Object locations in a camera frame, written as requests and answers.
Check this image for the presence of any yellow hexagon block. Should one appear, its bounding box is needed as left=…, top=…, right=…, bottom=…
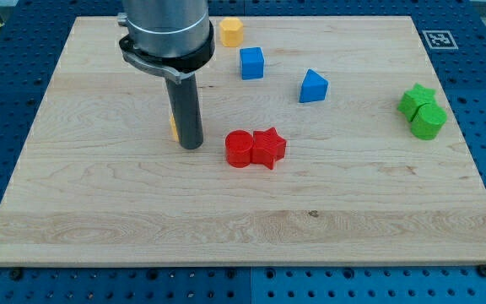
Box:
left=219, top=17, right=244, bottom=47

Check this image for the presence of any wooden board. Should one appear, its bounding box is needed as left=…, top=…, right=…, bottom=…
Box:
left=0, top=16, right=486, bottom=268

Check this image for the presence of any red cylinder block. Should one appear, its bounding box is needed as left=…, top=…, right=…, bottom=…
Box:
left=225, top=130, right=254, bottom=168

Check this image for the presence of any green cylinder block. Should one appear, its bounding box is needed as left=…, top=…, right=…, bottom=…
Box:
left=411, top=104, right=447, bottom=140

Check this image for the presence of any green star block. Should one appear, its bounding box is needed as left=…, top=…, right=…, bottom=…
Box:
left=397, top=83, right=436, bottom=122

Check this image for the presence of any white fiducial marker tag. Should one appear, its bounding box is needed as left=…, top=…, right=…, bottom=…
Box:
left=422, top=30, right=458, bottom=50

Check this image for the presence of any red star block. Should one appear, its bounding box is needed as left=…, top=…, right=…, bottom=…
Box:
left=251, top=128, right=287, bottom=170

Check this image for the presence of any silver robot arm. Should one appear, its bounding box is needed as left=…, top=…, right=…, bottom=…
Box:
left=118, top=0, right=215, bottom=84

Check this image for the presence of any blue triangle block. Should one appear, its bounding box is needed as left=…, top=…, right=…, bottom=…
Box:
left=299, top=69, right=329, bottom=103

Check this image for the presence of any blue cube block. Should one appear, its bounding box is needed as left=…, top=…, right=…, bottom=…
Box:
left=240, top=47, right=265, bottom=80

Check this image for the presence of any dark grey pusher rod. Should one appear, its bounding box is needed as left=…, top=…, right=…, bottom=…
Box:
left=165, top=74, right=203, bottom=149

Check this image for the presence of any yellow block behind rod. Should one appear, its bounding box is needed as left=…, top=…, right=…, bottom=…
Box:
left=170, top=114, right=180, bottom=143

